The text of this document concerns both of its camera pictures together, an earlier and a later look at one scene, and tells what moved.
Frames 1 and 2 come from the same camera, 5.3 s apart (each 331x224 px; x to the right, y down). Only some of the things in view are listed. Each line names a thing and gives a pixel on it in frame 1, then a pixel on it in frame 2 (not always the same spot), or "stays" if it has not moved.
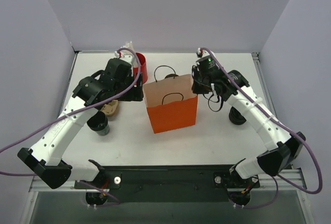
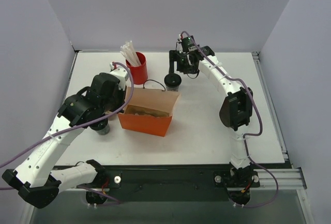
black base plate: (170, 183) stays
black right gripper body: (197, 86) → (173, 55)
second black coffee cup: (99, 122) stays
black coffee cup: (172, 75) → (172, 89)
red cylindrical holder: (143, 68) stays
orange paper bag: (172, 103) → (150, 111)
